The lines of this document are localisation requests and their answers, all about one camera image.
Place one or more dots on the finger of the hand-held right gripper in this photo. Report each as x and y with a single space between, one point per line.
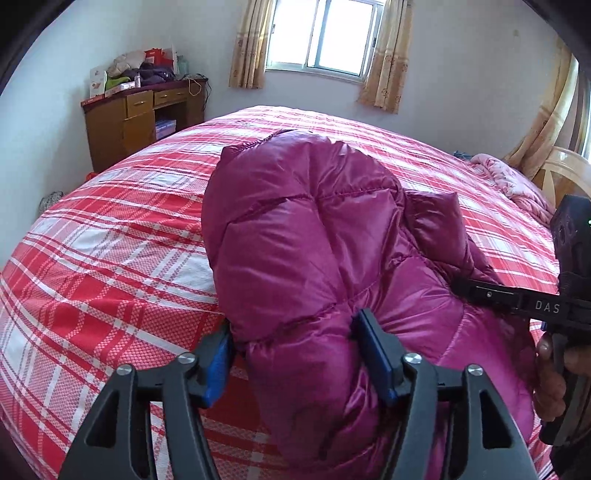
489 295

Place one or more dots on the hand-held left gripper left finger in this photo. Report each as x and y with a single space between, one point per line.
219 369

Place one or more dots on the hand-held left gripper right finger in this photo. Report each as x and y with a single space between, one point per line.
376 360

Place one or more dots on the magenta puffer jacket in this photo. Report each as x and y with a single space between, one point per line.
300 230

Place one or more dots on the pile of clothes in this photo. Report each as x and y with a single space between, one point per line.
147 74

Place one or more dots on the person's right hand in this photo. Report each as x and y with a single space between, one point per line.
551 387

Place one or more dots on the wooden bed headboard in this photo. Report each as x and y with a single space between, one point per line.
568 170

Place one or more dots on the pink folded quilt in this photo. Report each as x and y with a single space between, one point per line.
512 184

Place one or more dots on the beige patterned curtain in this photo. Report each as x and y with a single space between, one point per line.
549 115
249 50
388 60

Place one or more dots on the red plaid bed sheet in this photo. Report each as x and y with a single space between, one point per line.
115 277

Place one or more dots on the small blue cloth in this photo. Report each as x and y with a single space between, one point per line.
461 154

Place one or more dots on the small red object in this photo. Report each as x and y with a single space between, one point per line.
91 176

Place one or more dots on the blue storage box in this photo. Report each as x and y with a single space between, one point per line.
165 129

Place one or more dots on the brown wooden desk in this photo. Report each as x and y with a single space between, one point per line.
106 134

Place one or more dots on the sliding window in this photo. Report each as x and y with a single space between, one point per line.
341 37

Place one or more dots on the green packet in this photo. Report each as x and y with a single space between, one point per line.
117 83

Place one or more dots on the white packet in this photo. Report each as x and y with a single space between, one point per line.
98 82

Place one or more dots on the red gift bag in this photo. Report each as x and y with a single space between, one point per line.
159 59

